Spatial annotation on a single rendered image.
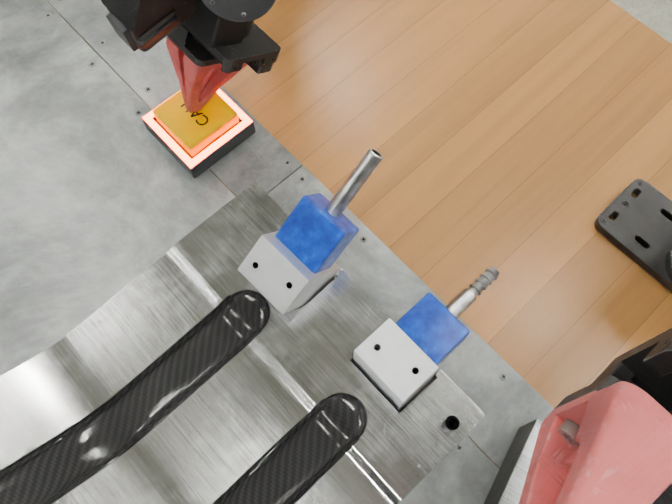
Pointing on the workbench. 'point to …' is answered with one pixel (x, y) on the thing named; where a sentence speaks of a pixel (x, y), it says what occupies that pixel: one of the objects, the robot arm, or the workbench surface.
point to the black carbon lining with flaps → (232, 337)
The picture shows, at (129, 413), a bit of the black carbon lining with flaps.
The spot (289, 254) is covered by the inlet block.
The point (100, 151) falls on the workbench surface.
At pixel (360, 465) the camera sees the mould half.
